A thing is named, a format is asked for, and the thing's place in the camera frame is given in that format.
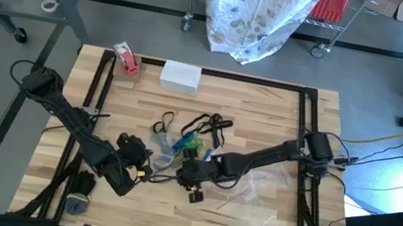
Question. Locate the white floral curtain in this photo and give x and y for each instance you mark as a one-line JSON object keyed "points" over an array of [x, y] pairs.
{"points": [[252, 14]]}

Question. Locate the red plastic bin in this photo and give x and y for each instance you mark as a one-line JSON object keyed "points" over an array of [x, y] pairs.
{"points": [[330, 5]]}

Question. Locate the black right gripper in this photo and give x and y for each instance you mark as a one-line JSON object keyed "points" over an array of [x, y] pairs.
{"points": [[205, 174]]}

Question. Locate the black grey work glove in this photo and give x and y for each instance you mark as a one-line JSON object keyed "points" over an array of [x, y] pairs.
{"points": [[82, 185]]}

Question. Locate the white cardboard box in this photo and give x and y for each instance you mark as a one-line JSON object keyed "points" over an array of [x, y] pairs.
{"points": [[180, 78]]}

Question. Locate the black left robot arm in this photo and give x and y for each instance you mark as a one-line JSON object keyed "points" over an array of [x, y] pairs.
{"points": [[72, 117]]}

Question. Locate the green rubber band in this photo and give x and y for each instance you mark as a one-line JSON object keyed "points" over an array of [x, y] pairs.
{"points": [[190, 146]]}

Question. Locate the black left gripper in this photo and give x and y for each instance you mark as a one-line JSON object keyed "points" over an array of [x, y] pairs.
{"points": [[133, 148]]}

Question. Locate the white tape roll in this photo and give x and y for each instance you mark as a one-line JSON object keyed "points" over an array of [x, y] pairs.
{"points": [[42, 4]]}

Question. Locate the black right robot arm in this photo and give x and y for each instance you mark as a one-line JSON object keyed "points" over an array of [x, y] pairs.
{"points": [[260, 156]]}

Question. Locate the red tape dispenser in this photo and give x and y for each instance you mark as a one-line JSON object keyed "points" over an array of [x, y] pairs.
{"points": [[129, 63]]}

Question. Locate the wide blue rubber band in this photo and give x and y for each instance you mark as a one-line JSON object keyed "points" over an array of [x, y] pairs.
{"points": [[179, 147], [189, 138], [206, 154]]}

